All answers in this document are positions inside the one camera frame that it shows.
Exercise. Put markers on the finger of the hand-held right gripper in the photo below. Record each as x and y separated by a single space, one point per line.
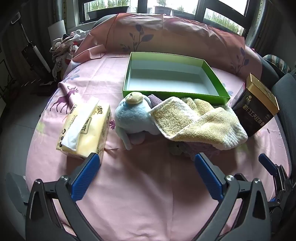
267 161

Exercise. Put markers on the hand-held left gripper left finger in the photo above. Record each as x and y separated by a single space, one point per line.
86 178

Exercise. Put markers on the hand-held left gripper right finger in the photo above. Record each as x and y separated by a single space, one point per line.
209 178

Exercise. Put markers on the yellow and white towel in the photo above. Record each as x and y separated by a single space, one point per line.
203 125

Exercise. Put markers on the blue plush toy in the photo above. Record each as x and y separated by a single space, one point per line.
136 115

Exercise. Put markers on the purple towel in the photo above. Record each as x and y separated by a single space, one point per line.
155 100

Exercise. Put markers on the green cardboard box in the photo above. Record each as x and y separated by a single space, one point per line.
161 76

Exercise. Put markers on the yellow tissue pack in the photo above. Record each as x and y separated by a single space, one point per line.
90 129

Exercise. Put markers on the tea tin with gold lid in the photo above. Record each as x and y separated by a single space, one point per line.
252 111

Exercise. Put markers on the pink deer-print sheet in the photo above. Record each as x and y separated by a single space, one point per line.
138 185

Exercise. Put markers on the dark grey chair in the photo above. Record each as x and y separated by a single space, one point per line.
285 90

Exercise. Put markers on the striped cushion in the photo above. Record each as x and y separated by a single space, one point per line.
277 62

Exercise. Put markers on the pile of clothes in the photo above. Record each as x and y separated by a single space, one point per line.
67 46

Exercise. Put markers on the peach leaf-print sheet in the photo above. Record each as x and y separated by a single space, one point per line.
185 39

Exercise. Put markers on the dark planter with plants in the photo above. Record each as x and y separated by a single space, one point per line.
183 13

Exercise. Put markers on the long black grass planter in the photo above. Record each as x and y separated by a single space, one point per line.
106 11

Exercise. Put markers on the grey pot with small tree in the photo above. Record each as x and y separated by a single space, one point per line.
163 10

